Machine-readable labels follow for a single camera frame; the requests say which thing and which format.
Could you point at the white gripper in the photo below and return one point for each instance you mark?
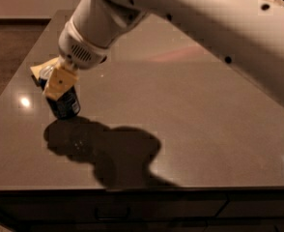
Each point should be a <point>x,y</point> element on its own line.
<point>78,49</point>

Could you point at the blue pepsi can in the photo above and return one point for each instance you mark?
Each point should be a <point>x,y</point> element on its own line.
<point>67,105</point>

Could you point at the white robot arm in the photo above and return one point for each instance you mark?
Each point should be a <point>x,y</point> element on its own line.
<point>246,34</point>

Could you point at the yellow sponge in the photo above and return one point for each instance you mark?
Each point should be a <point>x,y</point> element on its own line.
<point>40,69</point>

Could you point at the dark drawer with handle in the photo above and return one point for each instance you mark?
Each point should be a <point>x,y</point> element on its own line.
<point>111,207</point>

